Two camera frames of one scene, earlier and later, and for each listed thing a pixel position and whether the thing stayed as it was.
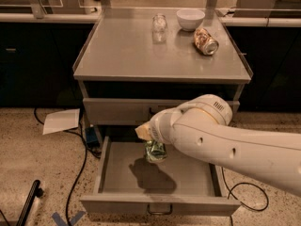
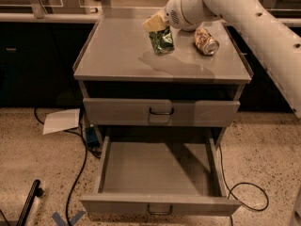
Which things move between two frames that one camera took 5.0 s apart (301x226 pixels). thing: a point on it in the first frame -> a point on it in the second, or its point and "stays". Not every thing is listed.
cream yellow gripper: [155, 129] -> [175, 12]
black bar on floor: [35, 191] stays
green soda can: [154, 151] -> [162, 40]
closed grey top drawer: [122, 111] stays
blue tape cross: [62, 222] stays
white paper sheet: [62, 120] stays
